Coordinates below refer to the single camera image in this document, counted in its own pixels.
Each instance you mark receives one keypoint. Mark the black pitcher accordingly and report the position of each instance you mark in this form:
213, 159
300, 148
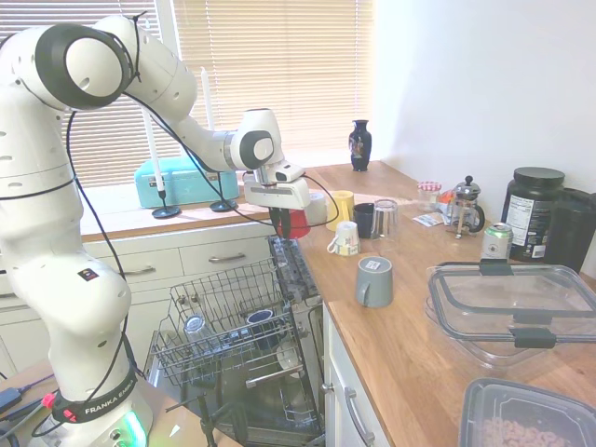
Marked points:
572, 228

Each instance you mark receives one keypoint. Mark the teal bread box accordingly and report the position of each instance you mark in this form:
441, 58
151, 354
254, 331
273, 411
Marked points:
181, 184

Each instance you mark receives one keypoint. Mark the clear glass in rack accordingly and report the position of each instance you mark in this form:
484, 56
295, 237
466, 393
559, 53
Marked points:
194, 326

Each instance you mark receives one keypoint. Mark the white green drink can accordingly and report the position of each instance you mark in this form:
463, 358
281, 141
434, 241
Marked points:
496, 242

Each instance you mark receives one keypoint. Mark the narrow beige window blind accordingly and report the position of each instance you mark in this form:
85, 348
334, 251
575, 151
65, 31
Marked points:
107, 144

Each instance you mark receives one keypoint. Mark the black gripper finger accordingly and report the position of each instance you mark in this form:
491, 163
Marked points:
286, 223
275, 215

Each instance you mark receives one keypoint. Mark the wide beige window blind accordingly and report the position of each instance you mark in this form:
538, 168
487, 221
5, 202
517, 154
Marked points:
302, 70

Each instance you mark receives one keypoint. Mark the open dishwasher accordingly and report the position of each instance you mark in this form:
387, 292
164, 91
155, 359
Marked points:
291, 270

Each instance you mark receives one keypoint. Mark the white kitchen cabinets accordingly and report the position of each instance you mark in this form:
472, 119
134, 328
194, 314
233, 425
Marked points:
186, 265

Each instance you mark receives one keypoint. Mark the black protein powder tub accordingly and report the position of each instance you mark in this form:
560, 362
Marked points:
531, 214

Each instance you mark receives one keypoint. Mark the glass jar red checked lid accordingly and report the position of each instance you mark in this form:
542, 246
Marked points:
428, 195

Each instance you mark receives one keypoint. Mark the blue adapter box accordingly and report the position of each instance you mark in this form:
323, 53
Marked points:
10, 398

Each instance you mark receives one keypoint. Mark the large clear lidded container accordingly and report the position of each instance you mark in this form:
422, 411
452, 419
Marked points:
507, 302

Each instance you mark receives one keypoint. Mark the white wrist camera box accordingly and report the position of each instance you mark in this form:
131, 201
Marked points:
289, 172

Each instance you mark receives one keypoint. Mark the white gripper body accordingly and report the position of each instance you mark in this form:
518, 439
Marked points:
279, 195

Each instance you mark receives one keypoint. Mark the plain white mug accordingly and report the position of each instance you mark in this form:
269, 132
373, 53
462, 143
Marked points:
318, 208

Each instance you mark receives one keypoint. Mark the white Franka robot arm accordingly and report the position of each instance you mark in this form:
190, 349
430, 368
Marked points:
158, 79

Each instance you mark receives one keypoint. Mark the flat paper packet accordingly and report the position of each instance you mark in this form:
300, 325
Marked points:
427, 219

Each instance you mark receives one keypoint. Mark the silver cabinet knob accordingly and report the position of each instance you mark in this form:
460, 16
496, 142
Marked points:
328, 388

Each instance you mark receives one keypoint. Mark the black mug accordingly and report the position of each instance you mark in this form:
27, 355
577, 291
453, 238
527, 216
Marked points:
363, 222

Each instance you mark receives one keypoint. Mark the red metallic mug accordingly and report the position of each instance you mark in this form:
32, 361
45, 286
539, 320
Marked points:
300, 224

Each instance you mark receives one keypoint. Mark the orange packet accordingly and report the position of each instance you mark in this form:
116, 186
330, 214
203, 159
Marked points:
445, 199

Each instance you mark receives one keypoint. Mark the clear drinking glass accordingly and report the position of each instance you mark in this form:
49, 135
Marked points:
385, 220

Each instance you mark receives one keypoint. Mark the dark blue painted vase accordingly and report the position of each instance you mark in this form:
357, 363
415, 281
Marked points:
360, 146

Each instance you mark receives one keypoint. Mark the yellow mug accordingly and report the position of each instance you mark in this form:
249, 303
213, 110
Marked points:
342, 212

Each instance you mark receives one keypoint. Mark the black tripod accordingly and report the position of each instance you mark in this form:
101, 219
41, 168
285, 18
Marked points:
207, 423

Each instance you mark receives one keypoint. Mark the white patterned mug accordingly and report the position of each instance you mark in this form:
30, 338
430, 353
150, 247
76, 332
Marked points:
347, 239

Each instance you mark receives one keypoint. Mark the glass french press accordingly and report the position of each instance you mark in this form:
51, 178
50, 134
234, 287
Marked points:
465, 205

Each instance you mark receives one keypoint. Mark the grey mug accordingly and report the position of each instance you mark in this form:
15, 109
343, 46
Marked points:
376, 284

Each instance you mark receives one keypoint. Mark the navy blue mug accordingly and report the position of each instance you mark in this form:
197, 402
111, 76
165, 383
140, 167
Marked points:
265, 326

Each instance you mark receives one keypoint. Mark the grey container with food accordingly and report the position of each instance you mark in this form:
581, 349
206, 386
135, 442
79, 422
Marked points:
512, 410

